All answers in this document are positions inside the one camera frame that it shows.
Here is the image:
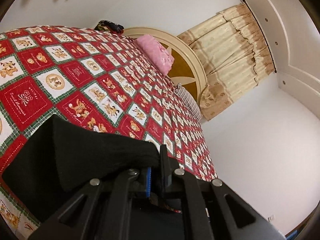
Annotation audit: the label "black pants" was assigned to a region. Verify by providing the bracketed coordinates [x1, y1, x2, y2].
[2, 115, 159, 223]

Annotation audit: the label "striped pillow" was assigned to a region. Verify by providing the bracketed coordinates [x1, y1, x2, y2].
[175, 83, 202, 122]

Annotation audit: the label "red patchwork bear bedspread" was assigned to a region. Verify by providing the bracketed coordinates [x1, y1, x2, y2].
[0, 25, 218, 240]

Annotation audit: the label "cream wooden headboard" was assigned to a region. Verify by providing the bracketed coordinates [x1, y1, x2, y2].
[123, 27, 207, 102]

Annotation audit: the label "pink folded blanket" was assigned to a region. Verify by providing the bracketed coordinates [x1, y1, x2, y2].
[135, 34, 174, 76]

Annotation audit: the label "beige curtain behind headboard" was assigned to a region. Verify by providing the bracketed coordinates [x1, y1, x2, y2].
[178, 3, 275, 121]

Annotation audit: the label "dark clothes bundle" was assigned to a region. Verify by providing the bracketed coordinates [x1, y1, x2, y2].
[94, 20, 124, 35]

